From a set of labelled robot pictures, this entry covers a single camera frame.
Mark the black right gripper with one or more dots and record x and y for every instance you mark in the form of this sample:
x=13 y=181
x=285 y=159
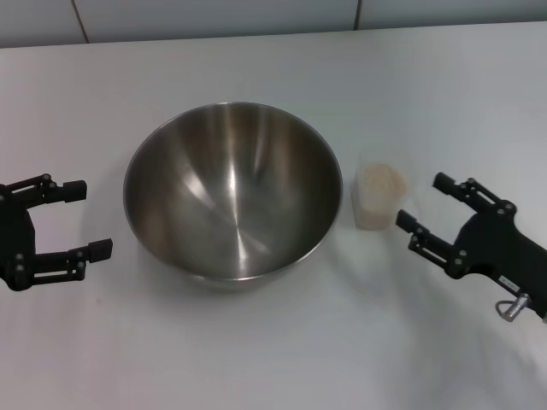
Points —
x=500 y=247

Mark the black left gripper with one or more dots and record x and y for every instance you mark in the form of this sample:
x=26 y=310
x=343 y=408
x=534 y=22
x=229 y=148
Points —
x=15 y=243

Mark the clear plastic measuring cup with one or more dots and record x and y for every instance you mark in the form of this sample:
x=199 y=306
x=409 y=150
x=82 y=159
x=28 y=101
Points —
x=376 y=218

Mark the white uncooked rice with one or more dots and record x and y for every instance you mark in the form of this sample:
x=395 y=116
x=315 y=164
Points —
x=380 y=188

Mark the stainless steel mixing bowl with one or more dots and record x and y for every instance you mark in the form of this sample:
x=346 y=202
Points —
x=233 y=200

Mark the white partition panel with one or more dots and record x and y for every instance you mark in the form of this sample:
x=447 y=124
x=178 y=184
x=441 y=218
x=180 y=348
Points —
x=448 y=13
x=213 y=17
x=34 y=21

